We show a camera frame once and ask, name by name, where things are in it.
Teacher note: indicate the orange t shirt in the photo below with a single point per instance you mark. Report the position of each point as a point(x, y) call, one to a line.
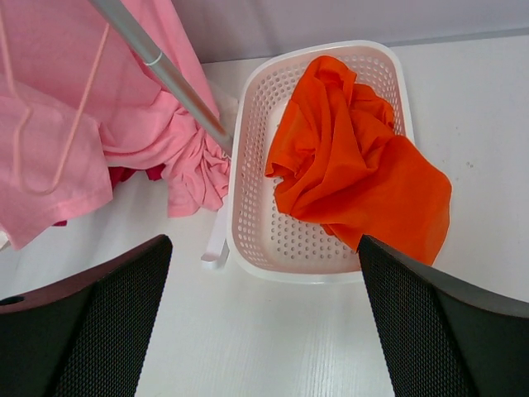
point(340, 164)

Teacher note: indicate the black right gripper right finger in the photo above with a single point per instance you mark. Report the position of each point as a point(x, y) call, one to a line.
point(442, 336)

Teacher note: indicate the silver clothes rack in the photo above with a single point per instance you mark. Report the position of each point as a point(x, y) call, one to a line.
point(115, 13)

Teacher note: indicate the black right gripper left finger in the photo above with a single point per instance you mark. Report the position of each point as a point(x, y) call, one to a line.
point(85, 335)

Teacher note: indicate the magenta t shirt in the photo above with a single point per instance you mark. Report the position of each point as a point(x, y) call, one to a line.
point(132, 173)

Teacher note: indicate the white perforated plastic basket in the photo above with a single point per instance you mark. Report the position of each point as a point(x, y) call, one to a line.
point(261, 240)

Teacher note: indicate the pink t shirt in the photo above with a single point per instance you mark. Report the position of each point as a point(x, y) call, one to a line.
point(141, 124)

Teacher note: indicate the pink wire hanger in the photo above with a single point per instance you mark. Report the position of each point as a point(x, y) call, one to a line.
point(41, 136)

